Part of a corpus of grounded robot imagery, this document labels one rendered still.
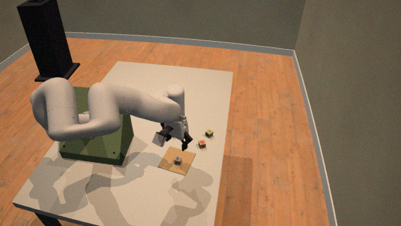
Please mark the tan flat mat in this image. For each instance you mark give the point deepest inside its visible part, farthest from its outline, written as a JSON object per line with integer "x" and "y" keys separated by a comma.
{"x": 167, "y": 162}

